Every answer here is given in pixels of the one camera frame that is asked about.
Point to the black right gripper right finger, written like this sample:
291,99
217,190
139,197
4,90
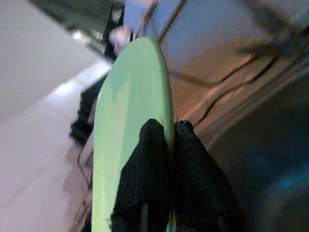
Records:
198,183

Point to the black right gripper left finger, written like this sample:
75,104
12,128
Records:
144,174

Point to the light green plate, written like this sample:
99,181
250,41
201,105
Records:
125,96

